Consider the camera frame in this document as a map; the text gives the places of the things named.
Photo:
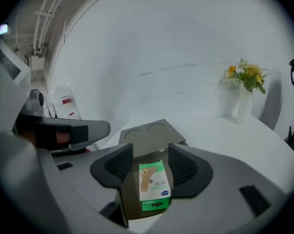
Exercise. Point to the white box on floor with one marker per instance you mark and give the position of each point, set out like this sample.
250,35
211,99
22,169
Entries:
64,103

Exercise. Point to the white wall junction box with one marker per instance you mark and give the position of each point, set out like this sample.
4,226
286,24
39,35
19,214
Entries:
37,63

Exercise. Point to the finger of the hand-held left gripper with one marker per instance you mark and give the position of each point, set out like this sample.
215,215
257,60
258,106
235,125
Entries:
96,130

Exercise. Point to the brown cardboard box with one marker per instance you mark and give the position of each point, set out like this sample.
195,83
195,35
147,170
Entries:
149,138

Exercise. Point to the long ceiling light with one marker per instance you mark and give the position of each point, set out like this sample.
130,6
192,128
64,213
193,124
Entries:
2,29

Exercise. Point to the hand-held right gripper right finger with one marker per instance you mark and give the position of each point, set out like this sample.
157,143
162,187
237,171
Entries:
222,203

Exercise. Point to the person's left hand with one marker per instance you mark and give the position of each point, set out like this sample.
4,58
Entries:
63,137

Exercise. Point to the green snack packet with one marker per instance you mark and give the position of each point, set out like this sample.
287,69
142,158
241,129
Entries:
154,186

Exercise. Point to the yellow flower bouquet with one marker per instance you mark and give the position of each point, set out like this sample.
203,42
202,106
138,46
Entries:
248,74

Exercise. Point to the white ceiling pipe bundle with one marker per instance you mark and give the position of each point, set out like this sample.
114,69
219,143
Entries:
43,16

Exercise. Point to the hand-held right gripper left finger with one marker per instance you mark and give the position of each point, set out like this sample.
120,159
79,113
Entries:
88,191

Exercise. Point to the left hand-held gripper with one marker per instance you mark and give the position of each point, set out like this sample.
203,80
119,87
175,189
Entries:
13,82

